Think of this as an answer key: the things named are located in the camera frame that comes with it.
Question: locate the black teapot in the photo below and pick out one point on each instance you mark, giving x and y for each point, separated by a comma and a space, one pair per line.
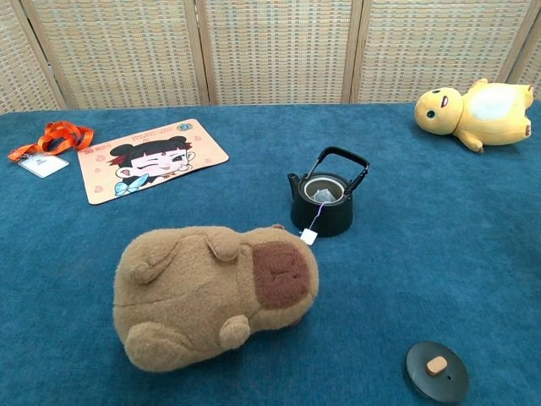
334, 222

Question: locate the grey round disc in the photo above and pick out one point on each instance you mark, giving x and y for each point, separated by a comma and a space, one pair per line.
444, 380

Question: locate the pink cartoon girl mouse pad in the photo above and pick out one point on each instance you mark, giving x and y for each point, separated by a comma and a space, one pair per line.
160, 169

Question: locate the brown capybara plush toy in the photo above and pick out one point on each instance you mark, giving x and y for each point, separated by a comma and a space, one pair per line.
190, 317

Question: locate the blue carpet table cover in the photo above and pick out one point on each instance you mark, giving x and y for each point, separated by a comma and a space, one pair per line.
401, 275

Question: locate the woven rattan folding screen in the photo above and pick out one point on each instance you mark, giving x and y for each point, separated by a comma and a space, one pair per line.
127, 51

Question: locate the white ID badge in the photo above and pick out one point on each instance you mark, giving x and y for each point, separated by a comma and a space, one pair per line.
44, 166

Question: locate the yellow plush toy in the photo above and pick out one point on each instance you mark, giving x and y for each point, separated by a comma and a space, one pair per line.
490, 114

